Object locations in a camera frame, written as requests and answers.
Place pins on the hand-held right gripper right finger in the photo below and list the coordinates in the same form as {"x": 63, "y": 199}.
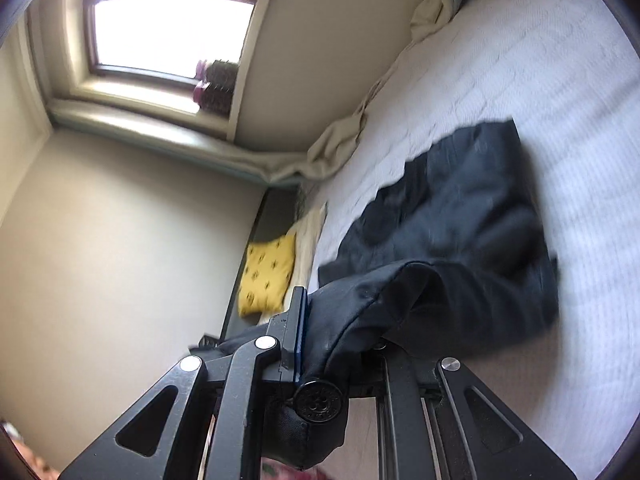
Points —
{"x": 400, "y": 400}

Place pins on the pink floral sheet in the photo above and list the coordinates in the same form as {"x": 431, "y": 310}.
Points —
{"x": 295, "y": 475}

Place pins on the dark bed headboard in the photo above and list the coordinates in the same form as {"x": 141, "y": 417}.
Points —
{"x": 260, "y": 220}

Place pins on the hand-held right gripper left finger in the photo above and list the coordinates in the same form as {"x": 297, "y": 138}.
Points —
{"x": 298, "y": 330}

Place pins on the cream pillow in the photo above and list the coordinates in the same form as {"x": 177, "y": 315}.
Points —
{"x": 307, "y": 240}

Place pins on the black printed jacket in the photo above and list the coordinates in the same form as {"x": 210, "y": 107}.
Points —
{"x": 450, "y": 220}

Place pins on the yellow patterned pillow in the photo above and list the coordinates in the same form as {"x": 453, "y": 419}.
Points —
{"x": 265, "y": 275}

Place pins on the window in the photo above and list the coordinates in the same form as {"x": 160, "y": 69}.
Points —
{"x": 165, "y": 25}

